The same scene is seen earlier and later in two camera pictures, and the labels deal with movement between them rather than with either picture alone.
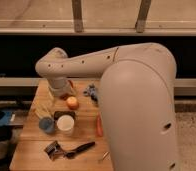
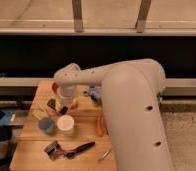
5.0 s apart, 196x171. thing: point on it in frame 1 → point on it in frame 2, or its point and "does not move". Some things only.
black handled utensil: (71, 154) does not move
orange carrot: (99, 127) does not move
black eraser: (59, 113) → (52, 103)
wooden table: (64, 133) does not move
